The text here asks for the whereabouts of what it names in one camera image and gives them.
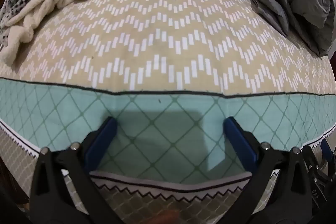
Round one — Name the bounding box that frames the patterned beige teal bed sheet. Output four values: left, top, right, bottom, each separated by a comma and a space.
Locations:
0, 0, 336, 224

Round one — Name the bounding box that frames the cream fleece garment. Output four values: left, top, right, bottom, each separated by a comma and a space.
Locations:
0, 0, 104, 65

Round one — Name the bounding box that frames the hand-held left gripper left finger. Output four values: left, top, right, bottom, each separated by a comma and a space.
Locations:
30, 116, 118, 224

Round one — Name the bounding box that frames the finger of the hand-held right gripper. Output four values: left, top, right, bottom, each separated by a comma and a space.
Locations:
322, 138, 336, 161
302, 145, 326, 182

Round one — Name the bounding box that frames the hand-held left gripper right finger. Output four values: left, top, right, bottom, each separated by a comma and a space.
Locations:
223, 116, 313, 224

